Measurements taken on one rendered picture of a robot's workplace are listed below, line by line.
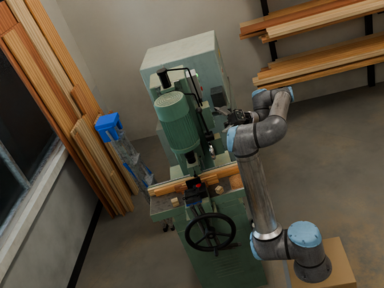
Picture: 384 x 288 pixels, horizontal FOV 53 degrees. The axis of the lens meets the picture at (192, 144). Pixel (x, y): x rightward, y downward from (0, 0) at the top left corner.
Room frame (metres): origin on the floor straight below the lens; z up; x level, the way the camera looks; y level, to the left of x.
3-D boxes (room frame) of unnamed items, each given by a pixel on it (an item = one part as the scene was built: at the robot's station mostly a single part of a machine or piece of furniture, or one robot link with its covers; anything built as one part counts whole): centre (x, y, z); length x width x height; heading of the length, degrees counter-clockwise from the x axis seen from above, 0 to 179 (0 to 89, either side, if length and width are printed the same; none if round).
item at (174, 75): (2.17, 0.01, 1.16); 0.22 x 0.22 x 0.72; 84
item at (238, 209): (2.00, 0.02, 0.76); 0.57 x 0.45 x 0.09; 174
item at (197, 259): (2.00, 0.02, 0.35); 0.58 x 0.45 x 0.71; 174
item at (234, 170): (1.88, 0.01, 0.92); 0.62 x 0.02 x 0.04; 84
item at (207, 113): (2.08, -0.14, 1.22); 0.09 x 0.08 x 0.15; 174
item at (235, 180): (1.77, -0.18, 0.91); 0.12 x 0.09 x 0.03; 174
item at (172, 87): (2.02, 0.02, 1.53); 0.08 x 0.08 x 0.17; 84
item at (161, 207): (1.78, 0.07, 0.87); 0.61 x 0.30 x 0.06; 84
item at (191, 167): (1.90, 0.03, 1.03); 0.14 x 0.07 x 0.09; 174
